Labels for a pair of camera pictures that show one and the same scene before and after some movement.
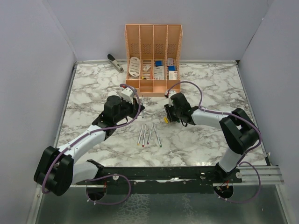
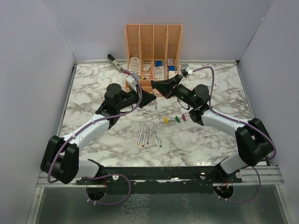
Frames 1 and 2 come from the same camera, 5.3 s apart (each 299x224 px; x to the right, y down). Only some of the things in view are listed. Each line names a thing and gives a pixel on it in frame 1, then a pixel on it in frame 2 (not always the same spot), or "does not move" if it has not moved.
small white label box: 146,67 does not move
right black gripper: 168,109 to 167,86
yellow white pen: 139,136 does not move
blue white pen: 142,103 to 155,101
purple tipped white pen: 149,138 does not move
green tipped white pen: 157,137 does not move
